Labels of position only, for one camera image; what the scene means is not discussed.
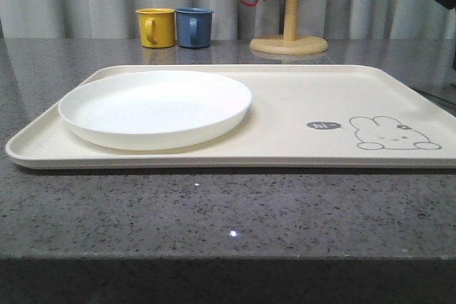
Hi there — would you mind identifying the cream rabbit serving tray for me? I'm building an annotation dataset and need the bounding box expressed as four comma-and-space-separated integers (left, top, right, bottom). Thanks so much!
6, 64, 455, 169

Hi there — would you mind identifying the blue enamel mug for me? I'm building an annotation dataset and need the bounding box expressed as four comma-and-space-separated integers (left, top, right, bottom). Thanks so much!
175, 8, 214, 48

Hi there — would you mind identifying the yellow enamel mug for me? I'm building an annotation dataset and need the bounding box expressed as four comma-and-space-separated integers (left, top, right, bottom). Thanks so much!
135, 8, 175, 48

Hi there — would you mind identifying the wooden mug tree stand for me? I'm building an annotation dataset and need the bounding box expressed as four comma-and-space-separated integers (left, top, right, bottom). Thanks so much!
249, 0, 328, 55

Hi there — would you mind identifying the white round plate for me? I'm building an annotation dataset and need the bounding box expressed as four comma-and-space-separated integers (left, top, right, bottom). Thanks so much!
58, 70, 252, 151

